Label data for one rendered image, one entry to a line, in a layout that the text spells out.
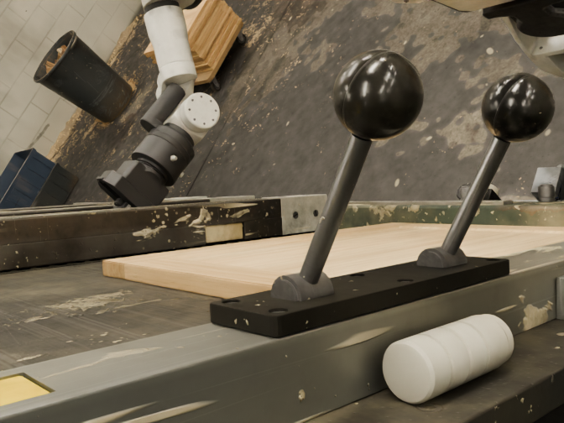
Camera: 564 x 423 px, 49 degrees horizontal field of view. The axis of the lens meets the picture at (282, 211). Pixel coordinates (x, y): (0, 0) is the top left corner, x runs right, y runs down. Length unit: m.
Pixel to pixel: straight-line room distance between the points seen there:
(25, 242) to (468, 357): 0.70
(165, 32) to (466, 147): 1.54
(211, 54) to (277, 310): 3.86
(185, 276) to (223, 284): 0.06
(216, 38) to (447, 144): 2.09
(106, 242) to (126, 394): 0.74
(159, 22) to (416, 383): 0.96
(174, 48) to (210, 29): 2.98
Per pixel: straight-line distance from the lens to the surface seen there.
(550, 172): 1.21
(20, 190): 5.02
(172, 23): 1.16
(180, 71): 1.14
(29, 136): 6.15
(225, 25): 4.21
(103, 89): 5.23
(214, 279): 0.58
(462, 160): 2.42
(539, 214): 1.00
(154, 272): 0.67
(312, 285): 0.30
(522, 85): 0.35
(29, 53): 6.25
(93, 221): 0.95
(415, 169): 2.52
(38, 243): 0.92
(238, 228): 1.09
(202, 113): 1.09
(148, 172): 1.06
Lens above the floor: 1.68
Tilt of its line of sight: 35 degrees down
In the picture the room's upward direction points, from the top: 52 degrees counter-clockwise
